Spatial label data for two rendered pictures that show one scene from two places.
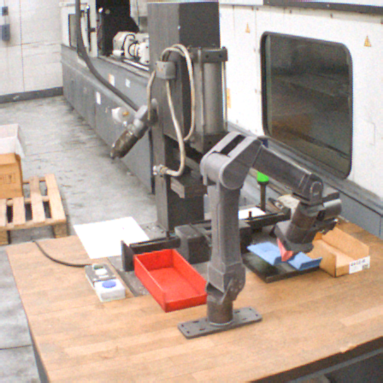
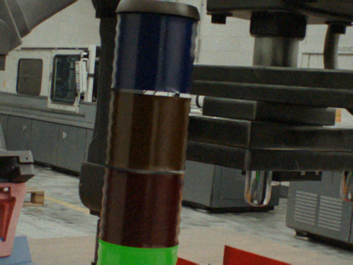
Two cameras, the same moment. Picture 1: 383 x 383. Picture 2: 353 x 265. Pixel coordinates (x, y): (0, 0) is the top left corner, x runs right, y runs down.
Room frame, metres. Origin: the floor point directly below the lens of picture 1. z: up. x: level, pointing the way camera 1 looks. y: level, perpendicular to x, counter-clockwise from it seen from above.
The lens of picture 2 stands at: (2.32, -0.34, 1.16)
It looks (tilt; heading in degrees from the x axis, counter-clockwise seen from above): 3 degrees down; 160
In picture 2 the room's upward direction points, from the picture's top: 5 degrees clockwise
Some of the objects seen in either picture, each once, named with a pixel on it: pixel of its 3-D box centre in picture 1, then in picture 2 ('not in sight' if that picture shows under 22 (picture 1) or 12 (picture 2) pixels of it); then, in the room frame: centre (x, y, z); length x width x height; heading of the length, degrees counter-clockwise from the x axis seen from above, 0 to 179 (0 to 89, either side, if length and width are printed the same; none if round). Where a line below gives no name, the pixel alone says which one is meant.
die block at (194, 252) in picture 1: (213, 241); not in sight; (1.74, -0.06, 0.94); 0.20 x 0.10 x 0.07; 112
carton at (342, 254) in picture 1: (329, 248); not in sight; (1.67, -0.40, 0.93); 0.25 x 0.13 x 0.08; 22
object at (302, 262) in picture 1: (297, 255); not in sight; (1.62, -0.29, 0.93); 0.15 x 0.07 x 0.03; 23
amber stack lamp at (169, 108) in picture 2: not in sight; (148, 130); (1.98, -0.23, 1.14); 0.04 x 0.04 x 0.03
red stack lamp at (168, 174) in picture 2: not in sight; (142, 204); (1.98, -0.23, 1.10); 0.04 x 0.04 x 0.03
